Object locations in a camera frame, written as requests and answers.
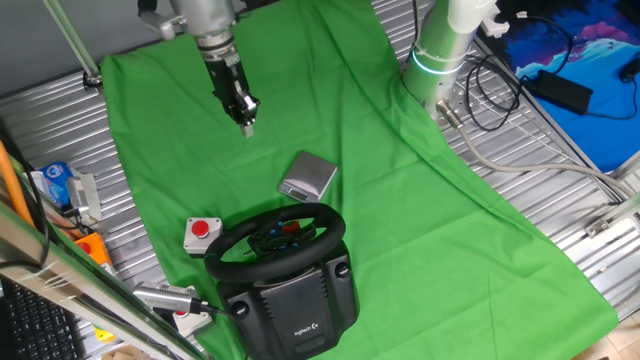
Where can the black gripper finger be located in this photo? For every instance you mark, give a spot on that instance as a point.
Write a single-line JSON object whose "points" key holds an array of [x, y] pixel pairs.
{"points": [[248, 131], [236, 115]]}

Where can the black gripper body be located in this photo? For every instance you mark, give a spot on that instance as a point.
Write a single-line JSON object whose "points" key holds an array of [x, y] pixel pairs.
{"points": [[227, 80]]}

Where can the black steering wheel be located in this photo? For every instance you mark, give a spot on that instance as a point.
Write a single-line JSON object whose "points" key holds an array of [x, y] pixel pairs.
{"points": [[272, 270]]}

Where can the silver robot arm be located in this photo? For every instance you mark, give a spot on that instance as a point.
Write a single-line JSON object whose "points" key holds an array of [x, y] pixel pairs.
{"points": [[440, 50]]}

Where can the silver digital scale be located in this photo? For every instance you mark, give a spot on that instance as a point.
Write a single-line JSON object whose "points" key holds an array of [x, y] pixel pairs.
{"points": [[310, 175]]}

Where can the grey box tall red button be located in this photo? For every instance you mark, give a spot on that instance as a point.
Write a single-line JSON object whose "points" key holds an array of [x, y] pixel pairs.
{"points": [[200, 235]]}

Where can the grey slanted pole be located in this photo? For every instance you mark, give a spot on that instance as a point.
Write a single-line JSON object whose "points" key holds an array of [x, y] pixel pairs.
{"points": [[75, 45]]}

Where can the green cloth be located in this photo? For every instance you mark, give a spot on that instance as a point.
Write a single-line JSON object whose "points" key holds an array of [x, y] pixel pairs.
{"points": [[400, 225]]}

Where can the blue tissue pack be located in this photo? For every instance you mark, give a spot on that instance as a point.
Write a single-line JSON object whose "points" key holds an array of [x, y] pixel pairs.
{"points": [[57, 182]]}

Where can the orange box red button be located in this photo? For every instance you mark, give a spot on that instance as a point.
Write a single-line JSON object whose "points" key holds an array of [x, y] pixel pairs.
{"points": [[96, 247]]}

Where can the grey box flat red button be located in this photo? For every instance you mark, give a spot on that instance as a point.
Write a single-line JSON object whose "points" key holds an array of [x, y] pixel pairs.
{"points": [[192, 322]]}

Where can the orange pole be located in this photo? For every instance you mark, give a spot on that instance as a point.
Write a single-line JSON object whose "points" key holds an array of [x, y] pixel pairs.
{"points": [[12, 185]]}

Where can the black keyboard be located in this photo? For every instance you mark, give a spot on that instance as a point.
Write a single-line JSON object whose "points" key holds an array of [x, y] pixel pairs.
{"points": [[35, 325]]}

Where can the aluminium profile bar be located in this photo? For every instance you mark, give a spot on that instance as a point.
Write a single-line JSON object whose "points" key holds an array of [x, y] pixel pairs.
{"points": [[612, 215]]}

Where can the black computer mouse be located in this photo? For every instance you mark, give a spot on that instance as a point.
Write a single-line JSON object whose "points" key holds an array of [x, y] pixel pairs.
{"points": [[631, 70]]}

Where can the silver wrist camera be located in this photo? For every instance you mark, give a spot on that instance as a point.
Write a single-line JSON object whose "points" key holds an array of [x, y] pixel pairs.
{"points": [[162, 24]]}

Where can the grey ribbed camera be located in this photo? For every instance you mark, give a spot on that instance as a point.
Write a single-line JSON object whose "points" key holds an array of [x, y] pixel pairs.
{"points": [[82, 197]]}

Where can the silver fixed camera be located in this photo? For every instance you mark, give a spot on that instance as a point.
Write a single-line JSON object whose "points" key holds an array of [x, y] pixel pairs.
{"points": [[165, 296]]}

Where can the aluminium frame beam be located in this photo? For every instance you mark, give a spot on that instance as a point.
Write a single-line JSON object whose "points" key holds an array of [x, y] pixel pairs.
{"points": [[75, 285]]}

